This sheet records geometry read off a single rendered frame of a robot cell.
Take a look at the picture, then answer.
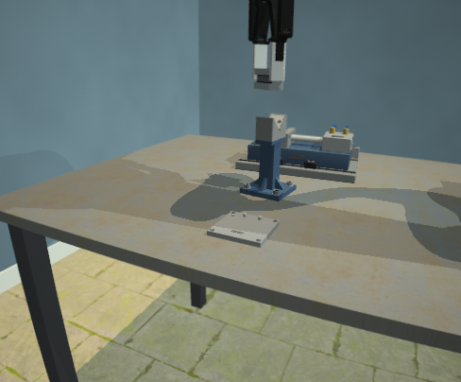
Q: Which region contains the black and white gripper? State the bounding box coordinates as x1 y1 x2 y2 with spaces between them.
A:
248 0 294 81

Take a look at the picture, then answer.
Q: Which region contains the grey rectangular block with slot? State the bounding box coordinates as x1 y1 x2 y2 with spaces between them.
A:
254 68 283 91

